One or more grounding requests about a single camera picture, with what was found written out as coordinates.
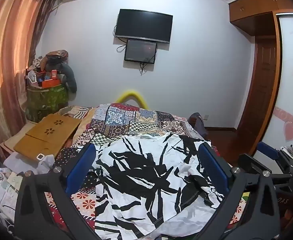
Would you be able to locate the yellow curved tube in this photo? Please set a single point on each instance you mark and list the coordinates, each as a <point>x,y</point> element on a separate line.
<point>132,96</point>

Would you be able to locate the black wall television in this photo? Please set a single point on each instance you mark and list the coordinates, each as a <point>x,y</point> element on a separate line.
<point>143,25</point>

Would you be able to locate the pink striped curtain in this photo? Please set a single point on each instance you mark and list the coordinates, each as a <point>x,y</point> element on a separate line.
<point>9,62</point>

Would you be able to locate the grey padded jacket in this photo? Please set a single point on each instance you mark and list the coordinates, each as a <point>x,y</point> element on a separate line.
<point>70,76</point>

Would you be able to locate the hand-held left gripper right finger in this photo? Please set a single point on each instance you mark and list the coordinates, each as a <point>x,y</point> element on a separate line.
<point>214,166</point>

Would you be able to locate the patchwork printed blanket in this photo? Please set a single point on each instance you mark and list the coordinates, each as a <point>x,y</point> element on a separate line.
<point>126,122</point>

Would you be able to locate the dark clothing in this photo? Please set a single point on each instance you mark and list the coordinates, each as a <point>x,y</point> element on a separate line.
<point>199,126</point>

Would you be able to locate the wooden overhead cabinet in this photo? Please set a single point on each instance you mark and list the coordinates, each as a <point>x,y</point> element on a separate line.
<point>259,7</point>

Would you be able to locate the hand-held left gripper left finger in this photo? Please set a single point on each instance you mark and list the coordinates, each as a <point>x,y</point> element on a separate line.
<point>81,165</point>

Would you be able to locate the small white square device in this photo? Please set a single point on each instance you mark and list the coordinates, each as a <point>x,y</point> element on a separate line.
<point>40,157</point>

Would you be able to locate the small black wall monitor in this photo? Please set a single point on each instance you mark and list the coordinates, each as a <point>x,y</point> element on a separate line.
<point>141,51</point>

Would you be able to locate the pile of white papers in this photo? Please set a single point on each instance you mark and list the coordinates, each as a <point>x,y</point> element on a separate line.
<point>4,187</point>

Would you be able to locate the wooden lap desk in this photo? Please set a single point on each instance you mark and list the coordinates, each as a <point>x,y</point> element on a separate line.
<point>46,135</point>

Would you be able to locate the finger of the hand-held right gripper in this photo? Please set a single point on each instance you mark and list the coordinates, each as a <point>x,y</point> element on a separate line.
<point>267,151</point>
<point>251,162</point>

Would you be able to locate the black and white patterned shirt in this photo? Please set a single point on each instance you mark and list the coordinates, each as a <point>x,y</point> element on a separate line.
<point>149,180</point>

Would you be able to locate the orange box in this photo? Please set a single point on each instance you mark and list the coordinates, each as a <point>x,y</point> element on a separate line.
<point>51,82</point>

